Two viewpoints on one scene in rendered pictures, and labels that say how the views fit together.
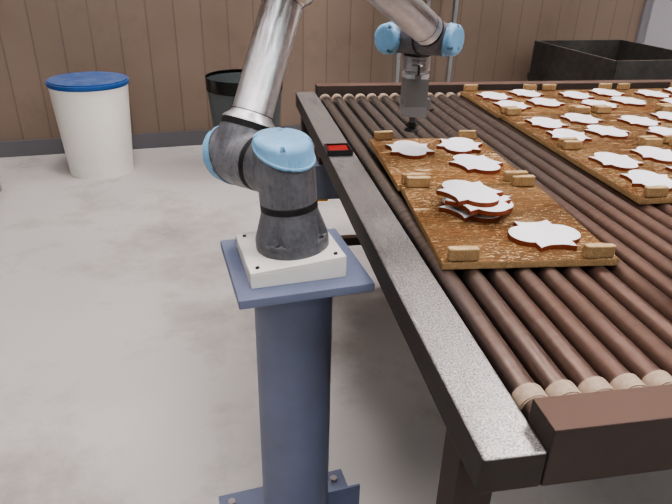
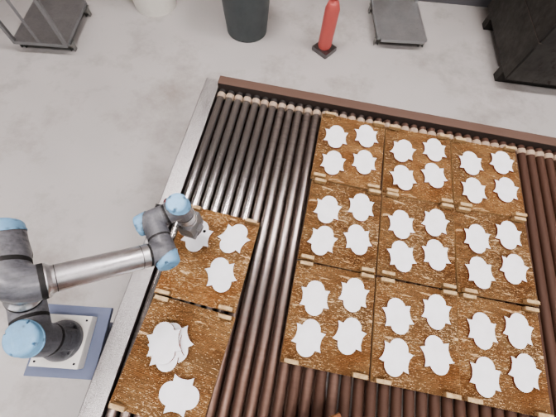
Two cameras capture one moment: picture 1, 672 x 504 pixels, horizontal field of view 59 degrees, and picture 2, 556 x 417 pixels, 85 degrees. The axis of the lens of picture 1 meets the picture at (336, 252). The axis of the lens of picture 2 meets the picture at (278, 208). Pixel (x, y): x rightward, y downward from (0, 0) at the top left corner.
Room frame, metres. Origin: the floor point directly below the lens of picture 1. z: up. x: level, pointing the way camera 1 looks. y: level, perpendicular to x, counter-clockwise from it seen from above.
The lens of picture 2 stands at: (1.39, -0.63, 2.27)
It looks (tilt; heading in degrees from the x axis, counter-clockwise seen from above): 67 degrees down; 14
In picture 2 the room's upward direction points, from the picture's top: 8 degrees clockwise
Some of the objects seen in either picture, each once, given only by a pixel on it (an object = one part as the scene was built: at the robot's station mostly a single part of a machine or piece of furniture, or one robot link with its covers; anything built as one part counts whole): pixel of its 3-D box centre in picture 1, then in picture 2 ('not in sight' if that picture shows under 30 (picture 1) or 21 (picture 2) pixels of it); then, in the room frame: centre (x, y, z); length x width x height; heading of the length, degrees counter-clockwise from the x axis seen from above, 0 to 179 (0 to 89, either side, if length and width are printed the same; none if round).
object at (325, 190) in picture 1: (324, 177); not in sight; (1.91, 0.04, 0.77); 0.14 x 0.11 x 0.18; 10
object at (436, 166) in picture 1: (442, 161); (210, 256); (1.62, -0.30, 0.93); 0.41 x 0.35 x 0.02; 8
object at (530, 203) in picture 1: (496, 220); (175, 358); (1.20, -0.35, 0.93); 0.41 x 0.35 x 0.02; 6
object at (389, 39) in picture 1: (401, 37); (153, 224); (1.59, -0.15, 1.26); 0.11 x 0.11 x 0.08; 49
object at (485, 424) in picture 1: (351, 181); (152, 251); (1.55, -0.04, 0.89); 2.08 x 0.09 x 0.06; 10
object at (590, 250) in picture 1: (598, 250); not in sight; (1.02, -0.51, 0.95); 0.06 x 0.02 x 0.03; 96
